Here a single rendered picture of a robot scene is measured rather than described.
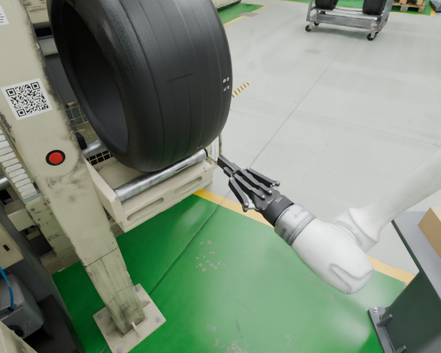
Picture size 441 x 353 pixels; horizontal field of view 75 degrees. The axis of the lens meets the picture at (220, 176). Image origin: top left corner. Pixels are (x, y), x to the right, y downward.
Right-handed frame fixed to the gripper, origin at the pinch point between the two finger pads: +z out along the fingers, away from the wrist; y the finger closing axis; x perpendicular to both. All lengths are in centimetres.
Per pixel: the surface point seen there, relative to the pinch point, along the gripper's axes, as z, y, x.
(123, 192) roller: 18.5, 22.7, 12.6
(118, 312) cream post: 16, 38, 81
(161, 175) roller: 18.3, 10.0, 12.9
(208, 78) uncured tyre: 10.3, 0.0, -20.8
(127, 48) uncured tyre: 17.3, 15.7, -28.5
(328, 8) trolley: 255, -491, 98
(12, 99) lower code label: 30, 37, -17
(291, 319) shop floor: -35, -27, 97
